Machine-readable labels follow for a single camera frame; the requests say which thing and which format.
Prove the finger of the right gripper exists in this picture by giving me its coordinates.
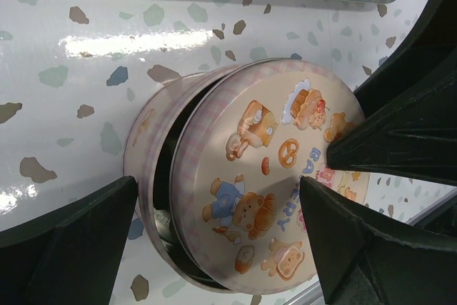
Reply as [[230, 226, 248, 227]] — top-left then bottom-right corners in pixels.
[[326, 59, 456, 186], [354, 0, 456, 118]]

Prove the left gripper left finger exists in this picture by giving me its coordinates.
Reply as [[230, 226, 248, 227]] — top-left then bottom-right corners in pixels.
[[1, 176, 138, 305]]

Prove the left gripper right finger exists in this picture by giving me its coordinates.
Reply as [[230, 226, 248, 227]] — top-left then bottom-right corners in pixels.
[[299, 177, 456, 304]]

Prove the round metal tin lid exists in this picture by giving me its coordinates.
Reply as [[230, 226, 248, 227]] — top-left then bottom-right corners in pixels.
[[170, 59, 370, 295]]

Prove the round metal tin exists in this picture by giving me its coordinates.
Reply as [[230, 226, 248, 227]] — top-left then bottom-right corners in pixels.
[[121, 69, 236, 290]]

